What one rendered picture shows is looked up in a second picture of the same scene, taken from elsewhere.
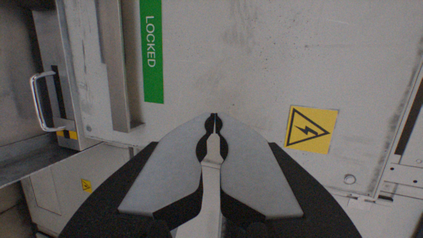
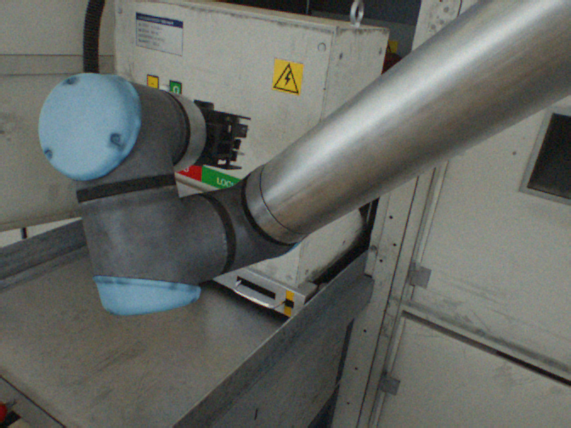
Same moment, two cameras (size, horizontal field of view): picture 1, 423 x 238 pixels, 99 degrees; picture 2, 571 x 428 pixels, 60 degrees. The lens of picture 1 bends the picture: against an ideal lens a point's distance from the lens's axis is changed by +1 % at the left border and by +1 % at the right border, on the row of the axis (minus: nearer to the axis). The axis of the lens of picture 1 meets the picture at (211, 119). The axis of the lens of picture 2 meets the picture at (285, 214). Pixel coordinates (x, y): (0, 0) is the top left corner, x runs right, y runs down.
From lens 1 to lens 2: 0.71 m
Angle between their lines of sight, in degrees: 44
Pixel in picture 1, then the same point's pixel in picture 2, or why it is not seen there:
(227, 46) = not seen: hidden behind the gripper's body
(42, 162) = (293, 323)
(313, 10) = (223, 74)
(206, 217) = (547, 224)
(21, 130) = (268, 331)
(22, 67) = (231, 304)
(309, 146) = (298, 76)
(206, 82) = (256, 149)
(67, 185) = not seen: outside the picture
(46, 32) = not seen: hidden behind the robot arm
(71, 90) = (254, 273)
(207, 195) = (494, 207)
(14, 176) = (281, 330)
